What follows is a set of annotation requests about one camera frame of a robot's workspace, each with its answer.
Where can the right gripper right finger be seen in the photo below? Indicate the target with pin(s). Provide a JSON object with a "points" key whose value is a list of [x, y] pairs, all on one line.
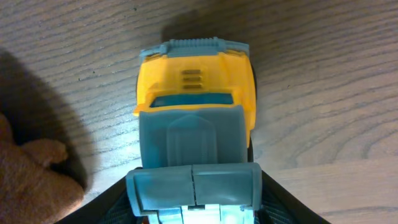
{"points": [[278, 206]]}

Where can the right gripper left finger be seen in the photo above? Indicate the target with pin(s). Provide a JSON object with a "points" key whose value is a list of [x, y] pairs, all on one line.
{"points": [[112, 206]]}

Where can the brown plush toy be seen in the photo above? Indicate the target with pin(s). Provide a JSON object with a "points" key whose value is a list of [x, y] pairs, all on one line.
{"points": [[31, 192]]}

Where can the yellow grey toy truck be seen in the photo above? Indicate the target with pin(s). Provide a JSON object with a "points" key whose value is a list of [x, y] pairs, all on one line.
{"points": [[196, 106]]}

